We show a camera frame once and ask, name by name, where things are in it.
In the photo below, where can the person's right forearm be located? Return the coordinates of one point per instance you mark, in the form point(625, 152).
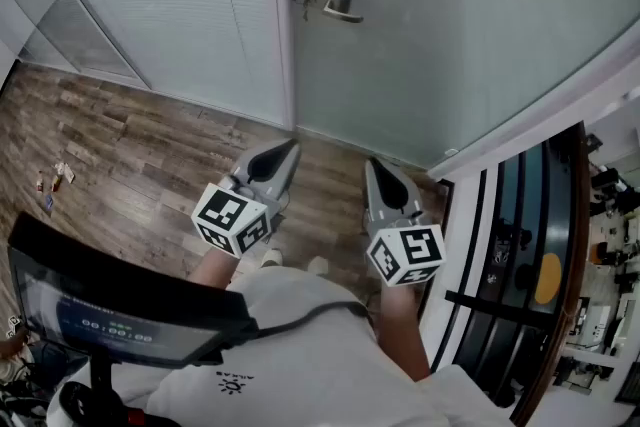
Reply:
point(400, 330)

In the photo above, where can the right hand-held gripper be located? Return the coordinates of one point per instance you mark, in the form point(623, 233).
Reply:
point(415, 245)

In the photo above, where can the small paper packet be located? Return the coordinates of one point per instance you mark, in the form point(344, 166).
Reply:
point(56, 183)

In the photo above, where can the black chest mount stand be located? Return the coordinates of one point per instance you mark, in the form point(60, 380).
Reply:
point(102, 380)

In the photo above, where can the small red white packet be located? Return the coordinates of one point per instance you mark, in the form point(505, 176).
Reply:
point(40, 181)

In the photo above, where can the orange round sticker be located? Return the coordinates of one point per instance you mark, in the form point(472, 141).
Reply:
point(548, 279)

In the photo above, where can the frosted glass door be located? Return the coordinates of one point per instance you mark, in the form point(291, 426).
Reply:
point(450, 40)

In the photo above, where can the person's white shoe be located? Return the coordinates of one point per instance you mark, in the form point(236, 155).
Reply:
point(318, 264)
point(271, 257)

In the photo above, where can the black flat screen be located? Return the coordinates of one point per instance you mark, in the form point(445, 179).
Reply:
point(125, 300)

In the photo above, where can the black striped glass panel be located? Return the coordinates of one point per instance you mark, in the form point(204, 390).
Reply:
point(530, 195)

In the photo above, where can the person's white shirt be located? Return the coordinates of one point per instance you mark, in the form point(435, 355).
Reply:
point(310, 355)

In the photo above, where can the cluttered white workbench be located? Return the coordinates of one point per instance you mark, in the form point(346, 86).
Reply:
point(600, 325)

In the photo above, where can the small white paper scrap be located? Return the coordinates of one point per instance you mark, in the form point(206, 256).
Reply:
point(65, 172)

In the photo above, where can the person's left white shoe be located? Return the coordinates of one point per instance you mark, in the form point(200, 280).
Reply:
point(271, 257)

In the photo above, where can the small blue card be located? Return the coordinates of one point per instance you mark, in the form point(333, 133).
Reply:
point(48, 202)

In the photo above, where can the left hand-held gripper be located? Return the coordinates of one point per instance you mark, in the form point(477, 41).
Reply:
point(230, 220)

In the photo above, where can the person's left forearm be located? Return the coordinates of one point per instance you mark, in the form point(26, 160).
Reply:
point(212, 270)

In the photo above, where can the brown wooden frame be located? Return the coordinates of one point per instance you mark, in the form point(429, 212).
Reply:
point(584, 215)

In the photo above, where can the silver key bunch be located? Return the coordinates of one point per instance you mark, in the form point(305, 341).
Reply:
point(306, 7)

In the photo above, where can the person's right white shoe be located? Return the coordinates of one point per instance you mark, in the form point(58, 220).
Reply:
point(318, 264)

